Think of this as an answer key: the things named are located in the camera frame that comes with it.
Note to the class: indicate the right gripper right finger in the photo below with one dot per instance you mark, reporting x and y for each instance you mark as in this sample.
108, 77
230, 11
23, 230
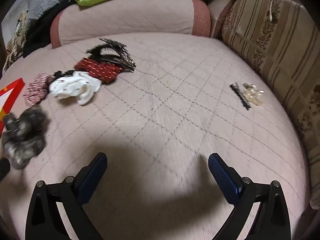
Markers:
226, 177

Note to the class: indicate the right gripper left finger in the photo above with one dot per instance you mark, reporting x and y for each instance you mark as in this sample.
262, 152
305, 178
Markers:
88, 178

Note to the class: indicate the grey sheer scrunchie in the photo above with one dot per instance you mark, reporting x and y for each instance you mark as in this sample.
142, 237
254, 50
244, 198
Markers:
23, 137

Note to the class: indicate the white cherry print scrunchie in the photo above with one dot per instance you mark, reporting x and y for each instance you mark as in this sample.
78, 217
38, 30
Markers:
80, 85

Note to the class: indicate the pink plaid scrunchie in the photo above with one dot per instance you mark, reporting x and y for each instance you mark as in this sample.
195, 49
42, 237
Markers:
38, 89

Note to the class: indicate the dark red dotted scrunchie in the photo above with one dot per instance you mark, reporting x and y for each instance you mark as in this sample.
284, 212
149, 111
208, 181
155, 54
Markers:
103, 71

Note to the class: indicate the black beaded hair claw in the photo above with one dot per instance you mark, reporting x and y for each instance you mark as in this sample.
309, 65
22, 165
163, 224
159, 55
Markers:
112, 52

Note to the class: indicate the black bobby pin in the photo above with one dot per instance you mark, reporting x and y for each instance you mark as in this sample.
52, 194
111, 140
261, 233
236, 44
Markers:
238, 92

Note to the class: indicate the red tray box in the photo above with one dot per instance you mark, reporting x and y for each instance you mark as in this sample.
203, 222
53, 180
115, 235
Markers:
9, 94

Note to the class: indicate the leaf print cloth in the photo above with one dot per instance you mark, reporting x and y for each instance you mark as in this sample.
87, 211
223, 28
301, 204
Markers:
14, 48

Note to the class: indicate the black clothing pile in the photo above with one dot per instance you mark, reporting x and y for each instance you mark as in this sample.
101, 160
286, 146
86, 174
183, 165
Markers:
38, 35

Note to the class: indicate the striped floral cushion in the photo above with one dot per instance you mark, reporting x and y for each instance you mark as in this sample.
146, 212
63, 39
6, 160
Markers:
280, 41

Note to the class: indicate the pink bolster pillow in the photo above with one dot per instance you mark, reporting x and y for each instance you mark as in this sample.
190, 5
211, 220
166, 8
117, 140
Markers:
76, 23

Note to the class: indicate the grey quilted pillow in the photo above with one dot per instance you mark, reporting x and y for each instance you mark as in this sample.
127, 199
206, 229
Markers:
33, 9

